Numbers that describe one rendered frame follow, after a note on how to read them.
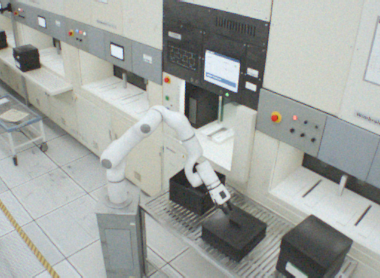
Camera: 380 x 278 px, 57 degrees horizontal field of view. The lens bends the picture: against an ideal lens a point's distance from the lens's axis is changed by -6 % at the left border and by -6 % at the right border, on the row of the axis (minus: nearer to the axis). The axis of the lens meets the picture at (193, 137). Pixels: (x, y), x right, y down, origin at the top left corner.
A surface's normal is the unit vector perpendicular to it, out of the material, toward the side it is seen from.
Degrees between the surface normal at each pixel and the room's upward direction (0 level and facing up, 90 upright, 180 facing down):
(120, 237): 90
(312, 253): 0
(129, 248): 90
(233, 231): 0
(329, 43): 90
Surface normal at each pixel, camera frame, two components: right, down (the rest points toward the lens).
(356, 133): -0.70, 0.35
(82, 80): 0.71, 0.39
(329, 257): 0.04, -0.85
